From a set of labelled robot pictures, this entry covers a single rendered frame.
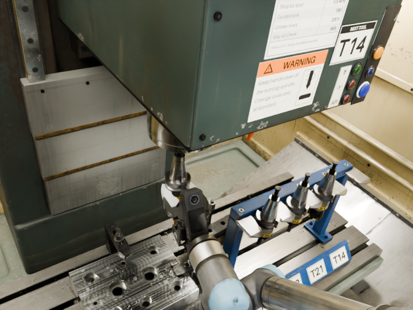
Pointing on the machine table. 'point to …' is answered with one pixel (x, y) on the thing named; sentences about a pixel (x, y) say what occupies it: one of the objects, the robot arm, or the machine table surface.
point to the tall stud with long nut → (211, 209)
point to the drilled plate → (81, 289)
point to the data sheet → (304, 26)
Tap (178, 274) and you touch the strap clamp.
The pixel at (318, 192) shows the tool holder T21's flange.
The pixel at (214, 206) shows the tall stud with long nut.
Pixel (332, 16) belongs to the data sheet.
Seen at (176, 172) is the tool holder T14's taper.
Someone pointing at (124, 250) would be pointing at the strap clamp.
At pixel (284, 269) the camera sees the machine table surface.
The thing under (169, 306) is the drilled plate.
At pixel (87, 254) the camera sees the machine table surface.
